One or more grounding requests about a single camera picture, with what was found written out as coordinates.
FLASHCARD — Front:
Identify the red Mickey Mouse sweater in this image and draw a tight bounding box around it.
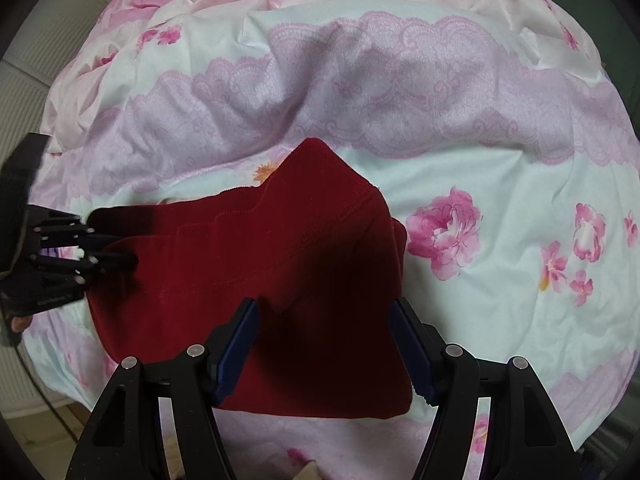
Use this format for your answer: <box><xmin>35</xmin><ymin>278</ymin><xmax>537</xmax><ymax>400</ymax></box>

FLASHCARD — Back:
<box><xmin>88</xmin><ymin>139</ymin><xmax>412</xmax><ymax>419</ymax></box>

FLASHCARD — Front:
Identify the person's left hand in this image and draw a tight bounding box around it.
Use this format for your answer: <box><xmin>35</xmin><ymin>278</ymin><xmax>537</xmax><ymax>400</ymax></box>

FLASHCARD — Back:
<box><xmin>10</xmin><ymin>315</ymin><xmax>32</xmax><ymax>334</ymax></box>

